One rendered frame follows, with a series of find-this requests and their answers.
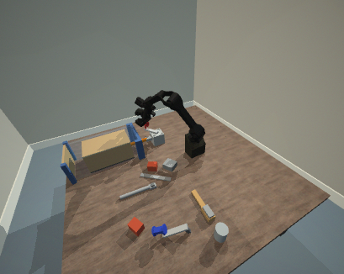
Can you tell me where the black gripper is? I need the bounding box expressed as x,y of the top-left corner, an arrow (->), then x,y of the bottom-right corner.
135,110 -> 156,127

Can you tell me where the clear-panelled rack with blue posts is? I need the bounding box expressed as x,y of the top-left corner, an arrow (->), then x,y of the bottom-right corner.
61,124 -> 143,185

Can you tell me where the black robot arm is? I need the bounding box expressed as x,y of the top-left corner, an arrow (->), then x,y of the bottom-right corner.
135,90 -> 205,144

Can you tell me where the grey cylinder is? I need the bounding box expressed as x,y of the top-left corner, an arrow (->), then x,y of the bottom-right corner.
214,222 -> 229,243

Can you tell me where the orange cube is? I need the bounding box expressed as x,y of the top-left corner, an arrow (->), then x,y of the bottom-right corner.
147,161 -> 158,171
128,217 -> 145,236

